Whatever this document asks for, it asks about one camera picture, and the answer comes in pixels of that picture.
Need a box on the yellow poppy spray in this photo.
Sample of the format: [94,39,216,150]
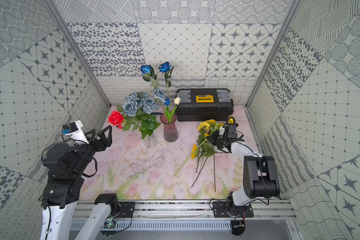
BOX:
[174,125,220,176]

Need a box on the yellow carnation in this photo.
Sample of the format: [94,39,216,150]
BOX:
[198,121,211,133]

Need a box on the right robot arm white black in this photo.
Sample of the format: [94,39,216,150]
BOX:
[210,122,281,216]

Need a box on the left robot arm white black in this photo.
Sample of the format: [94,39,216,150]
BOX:
[40,121,113,240]

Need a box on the clear glass vase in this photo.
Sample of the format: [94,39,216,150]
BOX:
[143,132,158,149]

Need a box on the red rose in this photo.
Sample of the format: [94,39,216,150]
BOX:
[108,111,125,129]

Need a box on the dusty blue rose bunch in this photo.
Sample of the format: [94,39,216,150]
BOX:
[122,88,170,117]

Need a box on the black toolbox yellow latch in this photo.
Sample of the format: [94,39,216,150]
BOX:
[175,88,234,122]

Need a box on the white tulip bud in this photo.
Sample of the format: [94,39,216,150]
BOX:
[164,97,181,124]

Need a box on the dark blue rose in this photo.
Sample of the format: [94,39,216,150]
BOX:
[159,62,174,90]
[141,65,160,89]

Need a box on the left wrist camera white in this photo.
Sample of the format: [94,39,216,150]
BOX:
[62,120,89,145]

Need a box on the aluminium mounting rail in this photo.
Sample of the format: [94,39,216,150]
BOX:
[68,199,298,221]

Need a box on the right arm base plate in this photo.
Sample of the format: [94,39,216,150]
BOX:
[210,201,254,218]

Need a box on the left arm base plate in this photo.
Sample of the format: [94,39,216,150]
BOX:
[109,202,136,219]

